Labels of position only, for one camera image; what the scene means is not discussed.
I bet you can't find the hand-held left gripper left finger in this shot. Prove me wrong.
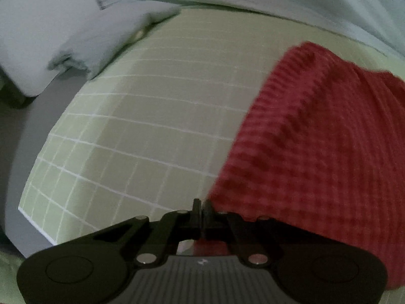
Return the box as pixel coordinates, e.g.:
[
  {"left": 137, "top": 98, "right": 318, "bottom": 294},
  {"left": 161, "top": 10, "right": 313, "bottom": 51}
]
[{"left": 94, "top": 198, "right": 202, "bottom": 266}]

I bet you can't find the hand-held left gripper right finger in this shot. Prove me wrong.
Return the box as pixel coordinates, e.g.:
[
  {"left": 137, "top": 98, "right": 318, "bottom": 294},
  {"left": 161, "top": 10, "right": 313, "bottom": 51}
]
[{"left": 202, "top": 199, "right": 285, "bottom": 265}]

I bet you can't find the red checkered garment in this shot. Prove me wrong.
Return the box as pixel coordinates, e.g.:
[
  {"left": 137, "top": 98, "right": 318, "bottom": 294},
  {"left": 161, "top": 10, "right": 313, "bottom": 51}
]
[{"left": 193, "top": 41, "right": 405, "bottom": 290}]

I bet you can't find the green grid mat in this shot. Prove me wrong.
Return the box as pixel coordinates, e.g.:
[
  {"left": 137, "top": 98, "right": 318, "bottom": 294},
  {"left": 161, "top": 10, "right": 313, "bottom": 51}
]
[{"left": 18, "top": 6, "right": 388, "bottom": 246}]

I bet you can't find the white folded cloth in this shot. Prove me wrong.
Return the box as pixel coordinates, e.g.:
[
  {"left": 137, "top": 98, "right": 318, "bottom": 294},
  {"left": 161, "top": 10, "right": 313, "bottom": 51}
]
[{"left": 0, "top": 0, "right": 181, "bottom": 98}]

